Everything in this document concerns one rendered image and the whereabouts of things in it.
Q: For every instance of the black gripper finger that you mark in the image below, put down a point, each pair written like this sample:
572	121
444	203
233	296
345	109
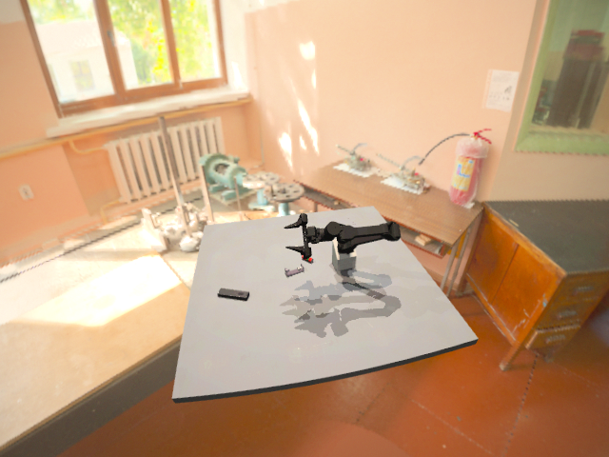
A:
299	249
294	225

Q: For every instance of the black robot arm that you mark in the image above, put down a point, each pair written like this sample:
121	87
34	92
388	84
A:
349	238

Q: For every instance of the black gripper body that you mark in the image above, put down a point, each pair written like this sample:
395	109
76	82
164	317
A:
307	251

